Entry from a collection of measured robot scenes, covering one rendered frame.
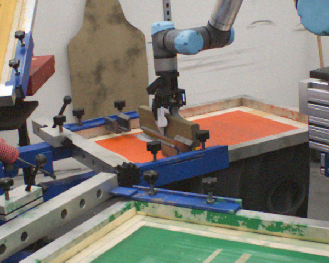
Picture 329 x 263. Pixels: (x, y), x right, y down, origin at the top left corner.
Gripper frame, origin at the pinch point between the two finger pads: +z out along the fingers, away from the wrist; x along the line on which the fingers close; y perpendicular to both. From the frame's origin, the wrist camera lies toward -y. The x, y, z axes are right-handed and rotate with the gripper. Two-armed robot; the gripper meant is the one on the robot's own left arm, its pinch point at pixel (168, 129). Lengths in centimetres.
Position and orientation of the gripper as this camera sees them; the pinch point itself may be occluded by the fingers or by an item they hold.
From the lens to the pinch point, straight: 222.2
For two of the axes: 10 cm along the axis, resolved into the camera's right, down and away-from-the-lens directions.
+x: 8.7, -1.9, 4.5
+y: 4.9, 1.9, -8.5
